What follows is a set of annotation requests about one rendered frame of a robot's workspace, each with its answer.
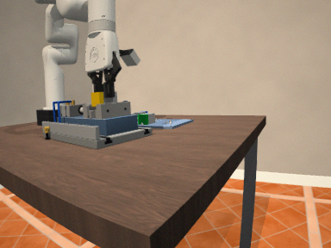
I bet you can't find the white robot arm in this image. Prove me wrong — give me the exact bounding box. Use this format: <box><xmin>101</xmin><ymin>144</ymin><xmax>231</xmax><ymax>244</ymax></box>
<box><xmin>35</xmin><ymin>0</ymin><xmax>141</xmax><ymax>110</ymax></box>

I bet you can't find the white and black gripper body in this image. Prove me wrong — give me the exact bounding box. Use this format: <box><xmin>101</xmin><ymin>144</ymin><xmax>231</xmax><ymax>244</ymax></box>
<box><xmin>85</xmin><ymin>30</ymin><xmax>120</xmax><ymax>72</ymax></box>

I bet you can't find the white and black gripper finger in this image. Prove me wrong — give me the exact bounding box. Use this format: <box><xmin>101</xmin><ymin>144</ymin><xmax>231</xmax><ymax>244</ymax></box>
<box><xmin>103</xmin><ymin>52</ymin><xmax>122</xmax><ymax>98</ymax></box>
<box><xmin>87</xmin><ymin>71</ymin><xmax>103</xmax><ymax>92</ymax></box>

